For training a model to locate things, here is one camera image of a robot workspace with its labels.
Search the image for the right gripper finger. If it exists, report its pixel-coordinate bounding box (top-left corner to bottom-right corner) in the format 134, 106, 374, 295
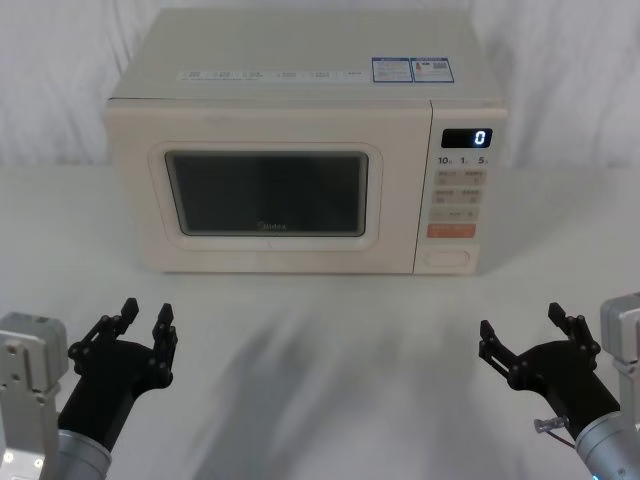
547, 301, 602, 370
478, 319, 527, 392

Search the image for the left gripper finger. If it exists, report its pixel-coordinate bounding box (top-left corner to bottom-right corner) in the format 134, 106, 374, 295
68, 297, 140, 366
148, 302, 179, 391

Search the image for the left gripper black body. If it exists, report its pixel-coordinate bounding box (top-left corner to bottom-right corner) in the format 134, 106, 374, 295
57, 339, 161, 450

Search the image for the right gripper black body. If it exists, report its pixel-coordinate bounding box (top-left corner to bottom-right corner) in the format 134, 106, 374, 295
517, 340, 624, 438

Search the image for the white table cloth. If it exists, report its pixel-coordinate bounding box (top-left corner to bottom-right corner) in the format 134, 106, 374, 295
0, 162, 640, 480

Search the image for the oven control panel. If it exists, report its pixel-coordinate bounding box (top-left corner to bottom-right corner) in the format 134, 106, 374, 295
413, 99, 511, 277

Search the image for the cream microwave oven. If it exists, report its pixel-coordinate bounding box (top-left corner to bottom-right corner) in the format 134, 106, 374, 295
103, 7, 511, 277

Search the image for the white curtain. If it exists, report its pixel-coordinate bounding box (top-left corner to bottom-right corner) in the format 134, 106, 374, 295
0, 0, 640, 170

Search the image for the thin cable with silver plug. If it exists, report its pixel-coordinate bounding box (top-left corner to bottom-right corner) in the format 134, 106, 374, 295
532, 416, 577, 448

